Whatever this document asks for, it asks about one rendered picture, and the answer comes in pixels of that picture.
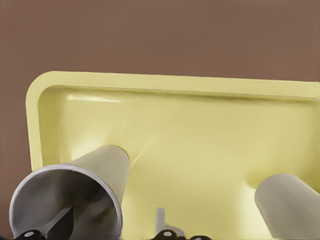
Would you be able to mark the white IKEA cup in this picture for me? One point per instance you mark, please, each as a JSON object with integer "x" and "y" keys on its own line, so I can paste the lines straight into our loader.
{"x": 105, "y": 165}
{"x": 282, "y": 200}

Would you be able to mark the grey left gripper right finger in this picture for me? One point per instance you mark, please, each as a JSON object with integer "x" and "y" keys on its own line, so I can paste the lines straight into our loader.
{"x": 162, "y": 231}

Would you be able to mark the pale yellow rectangular tray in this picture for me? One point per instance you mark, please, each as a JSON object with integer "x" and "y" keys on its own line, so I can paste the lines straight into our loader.
{"x": 190, "y": 140}

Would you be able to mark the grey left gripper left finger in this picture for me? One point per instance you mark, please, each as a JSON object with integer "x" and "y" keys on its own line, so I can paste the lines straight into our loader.
{"x": 53, "y": 225}

